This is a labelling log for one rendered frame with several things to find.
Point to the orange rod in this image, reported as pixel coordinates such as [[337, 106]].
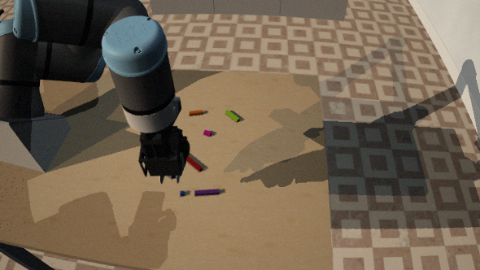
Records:
[[196, 112]]

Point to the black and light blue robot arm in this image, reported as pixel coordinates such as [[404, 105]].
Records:
[[132, 44]]

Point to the purple rod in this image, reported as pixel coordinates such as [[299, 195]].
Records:
[[206, 192]]

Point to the dark red rod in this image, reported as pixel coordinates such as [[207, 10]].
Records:
[[194, 164]]

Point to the lime green rod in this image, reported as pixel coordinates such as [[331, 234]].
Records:
[[231, 115]]

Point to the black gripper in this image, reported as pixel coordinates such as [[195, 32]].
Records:
[[156, 163]]

